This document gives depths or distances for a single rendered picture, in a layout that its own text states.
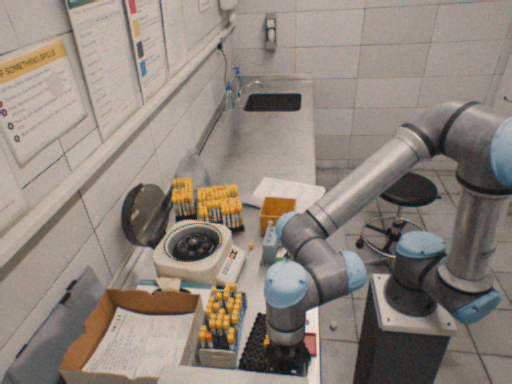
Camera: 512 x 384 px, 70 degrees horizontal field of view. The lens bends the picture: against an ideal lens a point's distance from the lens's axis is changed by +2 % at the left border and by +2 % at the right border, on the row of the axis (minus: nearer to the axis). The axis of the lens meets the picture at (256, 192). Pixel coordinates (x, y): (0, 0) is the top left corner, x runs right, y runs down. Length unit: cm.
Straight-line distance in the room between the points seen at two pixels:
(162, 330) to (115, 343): 13
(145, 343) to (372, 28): 277
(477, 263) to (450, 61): 263
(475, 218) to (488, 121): 20
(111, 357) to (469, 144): 98
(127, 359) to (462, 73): 314
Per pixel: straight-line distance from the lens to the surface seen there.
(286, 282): 62
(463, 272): 97
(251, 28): 323
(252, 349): 110
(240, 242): 142
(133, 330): 115
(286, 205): 149
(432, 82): 346
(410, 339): 125
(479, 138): 77
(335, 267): 68
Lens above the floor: 181
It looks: 34 degrees down
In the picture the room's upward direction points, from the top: 3 degrees counter-clockwise
